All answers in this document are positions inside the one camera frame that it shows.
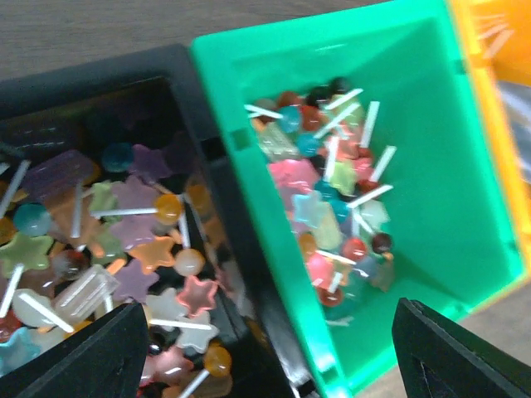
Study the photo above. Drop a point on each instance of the black candy bin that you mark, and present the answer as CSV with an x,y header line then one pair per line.
x,y
116,188

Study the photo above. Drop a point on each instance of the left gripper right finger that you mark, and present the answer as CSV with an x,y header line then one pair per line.
x,y
439,358

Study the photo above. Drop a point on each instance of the green candy bin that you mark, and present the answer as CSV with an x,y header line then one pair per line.
x,y
376,163

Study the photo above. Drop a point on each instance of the orange candy bin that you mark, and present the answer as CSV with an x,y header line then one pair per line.
x,y
495,37

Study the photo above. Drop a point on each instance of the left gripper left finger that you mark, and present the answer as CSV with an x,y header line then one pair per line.
x,y
104,359

